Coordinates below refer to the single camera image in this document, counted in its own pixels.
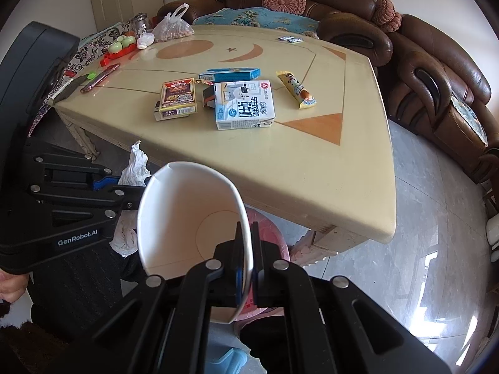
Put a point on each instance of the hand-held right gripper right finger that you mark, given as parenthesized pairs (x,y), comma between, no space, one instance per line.
(255,282)

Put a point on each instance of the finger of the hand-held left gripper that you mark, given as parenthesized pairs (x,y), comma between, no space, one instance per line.
(102,181)
(124,195)

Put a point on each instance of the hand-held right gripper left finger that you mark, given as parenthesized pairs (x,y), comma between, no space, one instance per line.
(238,285)

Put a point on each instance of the white tissue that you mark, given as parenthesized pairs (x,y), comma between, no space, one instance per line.
(134,167)

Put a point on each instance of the pink plastic bin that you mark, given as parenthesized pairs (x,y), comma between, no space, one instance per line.
(269,230)

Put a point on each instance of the white paper cup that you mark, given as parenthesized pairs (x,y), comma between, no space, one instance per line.
(187,210)

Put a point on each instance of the grey orange cardboard box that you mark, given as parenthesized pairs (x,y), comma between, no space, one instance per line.
(208,95)

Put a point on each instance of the yellow sausage snack packet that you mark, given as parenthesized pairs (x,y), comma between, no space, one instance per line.
(296,87)

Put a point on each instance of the person's left hand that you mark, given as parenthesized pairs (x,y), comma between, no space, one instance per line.
(11,286)

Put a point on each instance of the small green plastic item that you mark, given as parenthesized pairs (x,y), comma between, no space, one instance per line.
(91,74)

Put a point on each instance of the blue plastic container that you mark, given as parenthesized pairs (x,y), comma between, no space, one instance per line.
(226,360)

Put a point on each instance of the black white patterned cloth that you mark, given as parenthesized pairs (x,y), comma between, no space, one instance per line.
(93,45)

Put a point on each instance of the white yellow small box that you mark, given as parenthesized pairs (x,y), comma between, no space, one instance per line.
(163,116)

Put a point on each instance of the person's dark trousers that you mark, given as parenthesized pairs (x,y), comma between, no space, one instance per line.
(78,276)

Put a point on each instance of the red tray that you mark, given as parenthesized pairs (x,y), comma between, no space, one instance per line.
(117,56)

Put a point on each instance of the green fruit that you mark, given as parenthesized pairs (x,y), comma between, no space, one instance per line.
(127,41)
(115,47)

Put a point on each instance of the beige stone table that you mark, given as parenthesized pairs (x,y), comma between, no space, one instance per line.
(273,171)

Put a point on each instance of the red yellow card box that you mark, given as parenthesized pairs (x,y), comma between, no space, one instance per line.
(177,95)

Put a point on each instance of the small white plastic bag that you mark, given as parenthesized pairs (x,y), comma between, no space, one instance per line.
(146,41)

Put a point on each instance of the glass jar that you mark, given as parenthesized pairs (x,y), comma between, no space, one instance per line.
(139,23)

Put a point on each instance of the white blue milk carton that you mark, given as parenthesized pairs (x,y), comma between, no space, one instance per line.
(243,105)

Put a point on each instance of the clear bag of peanuts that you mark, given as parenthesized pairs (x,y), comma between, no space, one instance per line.
(173,29)

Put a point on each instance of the flat blue box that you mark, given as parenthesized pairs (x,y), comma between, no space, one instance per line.
(230,74)

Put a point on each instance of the blue floral blanket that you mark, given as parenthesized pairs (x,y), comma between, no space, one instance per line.
(253,17)

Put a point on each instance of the white plastic device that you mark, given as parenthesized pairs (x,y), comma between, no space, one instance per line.
(492,235)

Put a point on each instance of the pink round cushion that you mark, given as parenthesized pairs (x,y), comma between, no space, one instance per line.
(283,0)

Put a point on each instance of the brown leather armchair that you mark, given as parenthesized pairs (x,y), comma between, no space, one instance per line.
(429,85)

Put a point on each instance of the blue floral seat cloth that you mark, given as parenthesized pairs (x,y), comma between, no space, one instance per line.
(469,120)

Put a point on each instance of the pink knitted cushion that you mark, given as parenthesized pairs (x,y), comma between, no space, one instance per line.
(386,13)

